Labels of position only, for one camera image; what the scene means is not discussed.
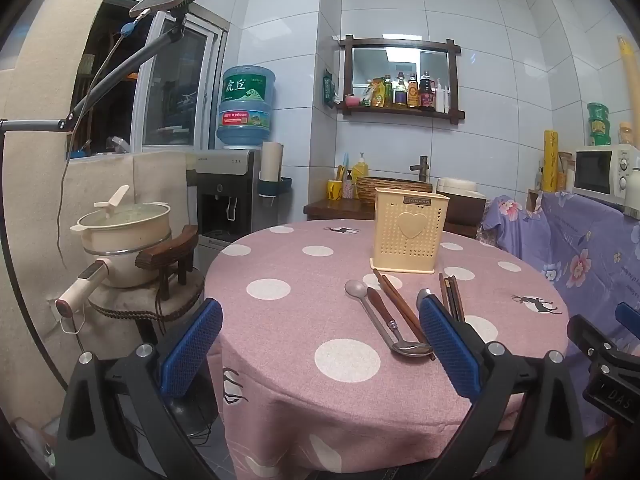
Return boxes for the stack of green tubs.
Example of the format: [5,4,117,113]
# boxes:
[587,102,609,147]

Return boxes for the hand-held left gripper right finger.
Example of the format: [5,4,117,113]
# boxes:
[417,294,586,480]

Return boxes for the yellow soap pump bottle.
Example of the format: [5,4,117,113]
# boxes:
[351,151,369,200]

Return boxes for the blue-grey cup holder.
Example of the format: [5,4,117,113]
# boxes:
[257,176,292,199]

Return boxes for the wooden-handled metal spoon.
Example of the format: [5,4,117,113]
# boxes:
[367,287,435,359]

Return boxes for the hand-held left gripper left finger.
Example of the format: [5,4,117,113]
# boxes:
[56,297,224,480]

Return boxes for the grey water dispenser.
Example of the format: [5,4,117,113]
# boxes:
[187,149,262,247]

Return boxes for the cream cup dispenser tube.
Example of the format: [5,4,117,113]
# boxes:
[261,141,284,183]

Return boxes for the black round stand base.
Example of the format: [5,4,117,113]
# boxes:
[165,394,222,447]

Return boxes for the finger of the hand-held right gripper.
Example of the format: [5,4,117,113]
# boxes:
[566,313,622,363]
[615,302,640,329]

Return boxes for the green yellow snack packet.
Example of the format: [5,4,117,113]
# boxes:
[362,80,385,107]

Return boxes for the pink polka dot tablecloth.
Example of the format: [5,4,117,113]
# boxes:
[204,220,571,476]

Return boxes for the yellow wrap roll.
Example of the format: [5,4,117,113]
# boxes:
[544,130,559,192]

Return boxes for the wooden framed mirror shelf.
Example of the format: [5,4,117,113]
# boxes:
[337,35,466,122]

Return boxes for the dark wooden vanity counter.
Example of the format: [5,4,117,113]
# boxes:
[304,197,488,239]

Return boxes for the white framed glass door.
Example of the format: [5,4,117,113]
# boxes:
[132,10,231,151]

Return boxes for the pale yellow tall tube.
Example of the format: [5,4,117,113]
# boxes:
[617,35,640,108]

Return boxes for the purple floral cloth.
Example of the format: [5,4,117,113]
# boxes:
[477,191,640,436]

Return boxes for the woven pattern wash basin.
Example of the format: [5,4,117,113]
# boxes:
[356,176,433,206]

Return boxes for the cream plastic utensil holder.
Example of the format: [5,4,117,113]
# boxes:
[370,187,451,275]

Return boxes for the white brown rice cooker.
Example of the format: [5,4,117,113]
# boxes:
[436,176,486,202]

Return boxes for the thin phone charging cable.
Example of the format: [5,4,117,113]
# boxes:
[56,9,151,272]

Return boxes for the white microwave oven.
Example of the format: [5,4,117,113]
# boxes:
[572,145,640,213]

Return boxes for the cream stockpot with lid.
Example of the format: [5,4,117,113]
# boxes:
[70,185,173,261]

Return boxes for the cream saucepan with long handle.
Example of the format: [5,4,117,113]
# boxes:
[55,252,172,319]

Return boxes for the beige cloth cover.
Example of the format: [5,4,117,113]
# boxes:
[0,0,190,396]

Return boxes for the blue water jug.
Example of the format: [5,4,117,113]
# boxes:
[216,65,277,150]

